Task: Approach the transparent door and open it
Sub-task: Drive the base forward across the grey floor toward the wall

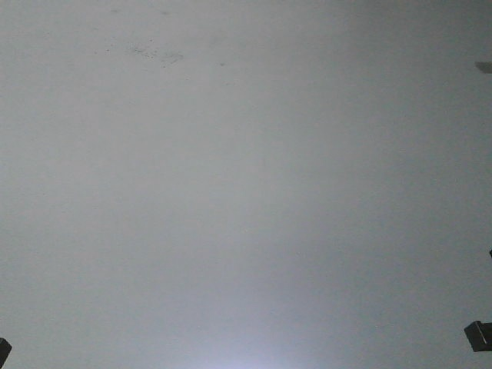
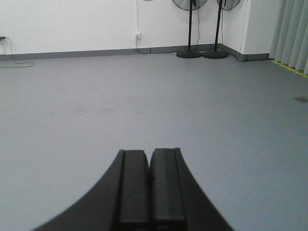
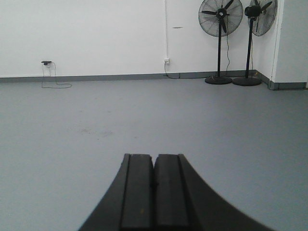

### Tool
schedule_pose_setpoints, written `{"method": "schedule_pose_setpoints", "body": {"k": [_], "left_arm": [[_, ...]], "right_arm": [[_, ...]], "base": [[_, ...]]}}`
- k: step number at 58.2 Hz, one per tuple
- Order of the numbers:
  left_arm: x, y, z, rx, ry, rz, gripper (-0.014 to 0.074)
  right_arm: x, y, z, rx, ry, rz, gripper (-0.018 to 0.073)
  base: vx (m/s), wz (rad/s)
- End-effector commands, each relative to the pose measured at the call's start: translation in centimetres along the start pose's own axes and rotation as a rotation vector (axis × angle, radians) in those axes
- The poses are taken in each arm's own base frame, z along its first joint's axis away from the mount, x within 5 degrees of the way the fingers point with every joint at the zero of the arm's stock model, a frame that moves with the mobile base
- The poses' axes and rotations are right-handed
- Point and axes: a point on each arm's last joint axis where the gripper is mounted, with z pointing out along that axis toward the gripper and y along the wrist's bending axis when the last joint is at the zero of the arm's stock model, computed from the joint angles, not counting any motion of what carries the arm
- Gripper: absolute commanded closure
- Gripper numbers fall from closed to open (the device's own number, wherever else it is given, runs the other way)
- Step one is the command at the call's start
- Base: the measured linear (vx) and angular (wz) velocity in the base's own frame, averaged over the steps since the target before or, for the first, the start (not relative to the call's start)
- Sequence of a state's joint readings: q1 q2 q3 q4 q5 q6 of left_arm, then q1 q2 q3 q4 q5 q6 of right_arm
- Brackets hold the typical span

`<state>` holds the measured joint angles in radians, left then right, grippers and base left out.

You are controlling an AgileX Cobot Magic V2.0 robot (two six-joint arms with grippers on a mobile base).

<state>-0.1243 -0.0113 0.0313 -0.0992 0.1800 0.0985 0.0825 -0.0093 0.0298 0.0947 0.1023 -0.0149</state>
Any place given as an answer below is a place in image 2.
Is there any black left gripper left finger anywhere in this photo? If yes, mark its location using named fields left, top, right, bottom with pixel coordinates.
left=36, top=150, right=150, bottom=231

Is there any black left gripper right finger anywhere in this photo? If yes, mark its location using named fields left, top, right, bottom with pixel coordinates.
left=150, top=148, right=233, bottom=231

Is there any grey vertical curtain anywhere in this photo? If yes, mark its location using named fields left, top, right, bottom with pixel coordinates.
left=269, top=0, right=308, bottom=76

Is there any white wall power socket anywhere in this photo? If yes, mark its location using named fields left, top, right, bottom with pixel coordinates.
left=135, top=32, right=141, bottom=39

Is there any black cable on floor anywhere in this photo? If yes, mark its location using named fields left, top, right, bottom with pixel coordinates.
left=0, top=37, right=35, bottom=69

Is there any black pedestal fan left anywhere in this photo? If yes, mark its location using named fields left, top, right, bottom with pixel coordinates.
left=173, top=0, right=207, bottom=59

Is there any black pedestal fan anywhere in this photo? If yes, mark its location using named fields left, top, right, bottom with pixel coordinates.
left=203, top=0, right=241, bottom=59
left=173, top=0, right=207, bottom=59

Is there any black pedestal fan right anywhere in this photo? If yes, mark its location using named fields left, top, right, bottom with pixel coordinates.
left=203, top=0, right=241, bottom=59

